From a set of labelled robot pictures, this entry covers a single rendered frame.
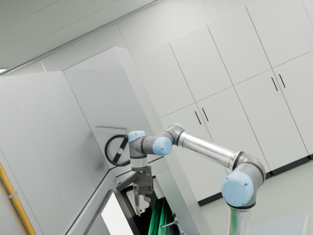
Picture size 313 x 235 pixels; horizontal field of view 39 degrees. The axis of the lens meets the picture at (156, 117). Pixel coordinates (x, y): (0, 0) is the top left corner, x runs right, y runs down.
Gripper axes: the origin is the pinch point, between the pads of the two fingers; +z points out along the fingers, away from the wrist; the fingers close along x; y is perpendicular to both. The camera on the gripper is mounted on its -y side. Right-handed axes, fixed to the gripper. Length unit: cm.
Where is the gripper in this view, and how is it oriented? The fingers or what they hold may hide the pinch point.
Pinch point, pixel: (138, 211)
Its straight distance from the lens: 199.4
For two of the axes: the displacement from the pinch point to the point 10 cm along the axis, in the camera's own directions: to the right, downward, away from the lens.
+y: 9.9, -0.7, -0.8
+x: 0.7, -1.4, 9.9
